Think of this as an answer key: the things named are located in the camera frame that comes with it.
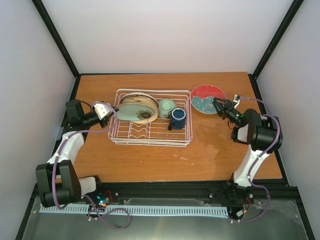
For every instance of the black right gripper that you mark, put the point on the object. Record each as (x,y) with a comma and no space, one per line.
(227,109)

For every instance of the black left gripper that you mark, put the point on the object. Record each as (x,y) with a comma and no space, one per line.
(105,120)

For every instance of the plain green plate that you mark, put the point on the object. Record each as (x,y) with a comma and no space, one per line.
(134,112)

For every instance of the beige bird painted plate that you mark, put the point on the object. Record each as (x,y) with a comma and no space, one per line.
(143,101)

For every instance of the floral patterned plate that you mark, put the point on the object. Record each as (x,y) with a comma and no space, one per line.
(138,94)

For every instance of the dark blue ceramic mug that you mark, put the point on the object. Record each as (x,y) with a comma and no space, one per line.
(178,119)

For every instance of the green floral ceramic bowl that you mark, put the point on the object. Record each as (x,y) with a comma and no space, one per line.
(166,105)

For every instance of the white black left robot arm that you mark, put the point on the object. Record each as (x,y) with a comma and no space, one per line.
(57,180)

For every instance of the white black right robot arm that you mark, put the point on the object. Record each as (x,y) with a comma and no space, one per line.
(260,132)

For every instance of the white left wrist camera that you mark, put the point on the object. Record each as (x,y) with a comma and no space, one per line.
(101,109)

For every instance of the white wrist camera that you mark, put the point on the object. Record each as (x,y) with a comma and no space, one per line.
(236,101)
(101,109)

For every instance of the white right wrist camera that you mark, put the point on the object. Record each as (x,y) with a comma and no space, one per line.
(236,101)

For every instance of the white wire dish rack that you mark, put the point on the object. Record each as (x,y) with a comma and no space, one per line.
(155,133)

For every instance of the black enclosure frame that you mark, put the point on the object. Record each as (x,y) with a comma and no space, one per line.
(289,16)

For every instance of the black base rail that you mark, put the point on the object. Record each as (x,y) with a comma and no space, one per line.
(277,188)

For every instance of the light blue cable duct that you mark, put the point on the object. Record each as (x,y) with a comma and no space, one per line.
(147,210)

